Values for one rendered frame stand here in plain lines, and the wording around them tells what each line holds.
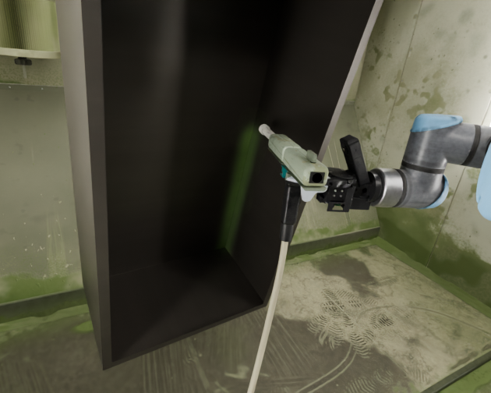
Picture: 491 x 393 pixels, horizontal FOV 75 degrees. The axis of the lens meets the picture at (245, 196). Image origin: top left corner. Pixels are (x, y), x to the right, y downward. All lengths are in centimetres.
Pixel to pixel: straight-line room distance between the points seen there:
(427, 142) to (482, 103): 168
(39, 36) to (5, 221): 88
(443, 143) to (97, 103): 68
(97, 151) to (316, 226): 202
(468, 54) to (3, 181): 273
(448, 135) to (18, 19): 162
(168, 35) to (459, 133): 73
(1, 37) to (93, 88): 122
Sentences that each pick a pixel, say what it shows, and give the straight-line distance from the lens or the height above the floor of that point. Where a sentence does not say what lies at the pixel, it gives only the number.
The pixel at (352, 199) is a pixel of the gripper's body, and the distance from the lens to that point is 76.
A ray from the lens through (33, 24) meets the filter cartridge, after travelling 177.
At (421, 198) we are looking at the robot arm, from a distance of 82.
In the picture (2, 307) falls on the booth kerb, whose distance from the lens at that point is 197.
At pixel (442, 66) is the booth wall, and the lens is 262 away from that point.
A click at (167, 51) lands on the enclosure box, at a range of 97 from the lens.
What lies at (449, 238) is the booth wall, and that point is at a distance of 260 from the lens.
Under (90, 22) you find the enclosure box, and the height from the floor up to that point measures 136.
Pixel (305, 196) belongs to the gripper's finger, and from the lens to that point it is 70.
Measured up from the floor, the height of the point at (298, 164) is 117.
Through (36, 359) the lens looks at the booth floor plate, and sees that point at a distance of 182.
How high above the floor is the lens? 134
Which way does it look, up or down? 23 degrees down
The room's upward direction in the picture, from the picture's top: 6 degrees clockwise
